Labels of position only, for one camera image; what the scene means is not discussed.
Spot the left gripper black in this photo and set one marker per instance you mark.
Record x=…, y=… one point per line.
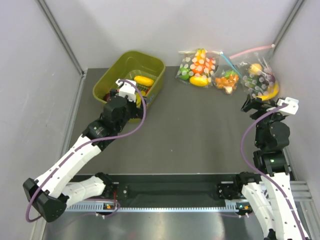
x=260, y=107

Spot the blue zip clear bag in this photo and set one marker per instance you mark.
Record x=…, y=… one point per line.
x=224, y=65

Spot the green fake apple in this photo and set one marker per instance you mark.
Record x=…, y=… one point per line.
x=228, y=73

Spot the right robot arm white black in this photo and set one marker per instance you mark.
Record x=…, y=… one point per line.
x=267, y=188

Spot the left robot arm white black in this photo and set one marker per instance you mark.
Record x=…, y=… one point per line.
x=51, y=193

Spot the yellow fake banana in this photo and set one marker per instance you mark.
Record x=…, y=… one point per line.
x=268, y=94

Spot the orange fake fruit pieces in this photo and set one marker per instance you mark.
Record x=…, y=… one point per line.
x=228, y=84

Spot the pink zip polka bag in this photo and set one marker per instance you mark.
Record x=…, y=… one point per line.
x=255, y=67

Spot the yellow fake lemon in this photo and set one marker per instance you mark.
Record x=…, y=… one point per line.
x=199, y=81

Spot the polka dot zip bag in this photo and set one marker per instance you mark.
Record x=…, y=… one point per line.
x=199, y=62

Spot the dark red fake apple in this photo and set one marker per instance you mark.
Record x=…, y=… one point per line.
x=107, y=96

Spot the olive green plastic bin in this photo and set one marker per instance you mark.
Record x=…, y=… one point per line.
x=129, y=65

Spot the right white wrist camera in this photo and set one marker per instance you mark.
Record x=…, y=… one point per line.
x=290, y=105

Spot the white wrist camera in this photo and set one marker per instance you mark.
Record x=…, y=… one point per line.
x=127, y=90
x=290, y=105

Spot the right aluminium frame post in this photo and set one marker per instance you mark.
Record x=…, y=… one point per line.
x=297, y=6

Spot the aluminium frame post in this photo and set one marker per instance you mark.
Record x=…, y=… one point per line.
x=59, y=34
x=297, y=6

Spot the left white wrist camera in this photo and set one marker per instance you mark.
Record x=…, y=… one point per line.
x=127, y=90

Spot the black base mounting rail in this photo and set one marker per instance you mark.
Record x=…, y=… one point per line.
x=170, y=189

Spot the grey slotted cable duct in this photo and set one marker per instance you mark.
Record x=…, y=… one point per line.
x=108, y=207

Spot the left aluminium frame post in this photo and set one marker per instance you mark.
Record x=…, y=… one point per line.
x=59, y=34

